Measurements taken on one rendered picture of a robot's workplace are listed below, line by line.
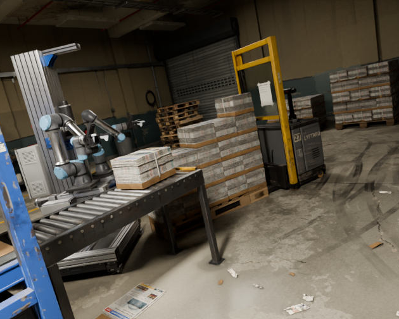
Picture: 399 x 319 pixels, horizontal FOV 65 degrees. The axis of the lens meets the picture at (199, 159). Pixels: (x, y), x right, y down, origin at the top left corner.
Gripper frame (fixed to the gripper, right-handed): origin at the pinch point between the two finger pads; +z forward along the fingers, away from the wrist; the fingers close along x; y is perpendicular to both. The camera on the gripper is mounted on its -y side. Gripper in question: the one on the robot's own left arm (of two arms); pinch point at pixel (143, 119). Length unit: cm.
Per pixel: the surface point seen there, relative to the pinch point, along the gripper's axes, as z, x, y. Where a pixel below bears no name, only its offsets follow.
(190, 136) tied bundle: 39, 36, 22
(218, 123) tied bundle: 75, 35, 15
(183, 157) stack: 24, 45, 40
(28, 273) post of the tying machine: -105, 211, 17
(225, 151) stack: 77, 39, 48
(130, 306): -68, 151, 103
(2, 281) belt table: -118, 201, 22
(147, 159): -30, 129, 7
